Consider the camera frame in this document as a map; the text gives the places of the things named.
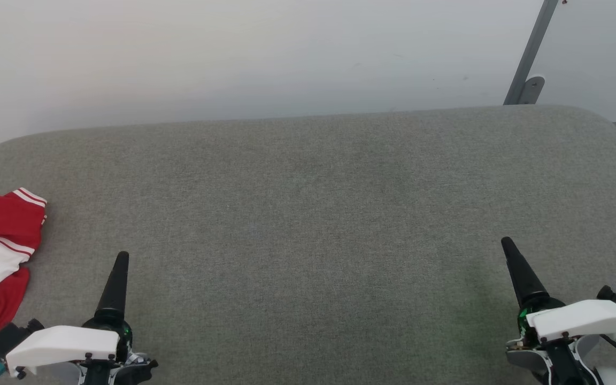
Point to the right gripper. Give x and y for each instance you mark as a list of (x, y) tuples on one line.
[(554, 358)]

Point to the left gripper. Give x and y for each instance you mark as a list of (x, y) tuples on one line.
[(137, 366)]

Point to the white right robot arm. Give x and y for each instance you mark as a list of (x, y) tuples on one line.
[(609, 377)]

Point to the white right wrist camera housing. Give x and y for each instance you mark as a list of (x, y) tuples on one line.
[(580, 318)]

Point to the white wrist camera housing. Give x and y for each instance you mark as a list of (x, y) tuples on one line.
[(62, 345), (580, 318)]

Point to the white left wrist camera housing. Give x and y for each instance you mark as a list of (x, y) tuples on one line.
[(62, 345)]

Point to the grey rounded post bracket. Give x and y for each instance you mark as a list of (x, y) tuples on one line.
[(531, 90)]

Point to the grey metal wall post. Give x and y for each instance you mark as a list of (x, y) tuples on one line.
[(532, 43)]

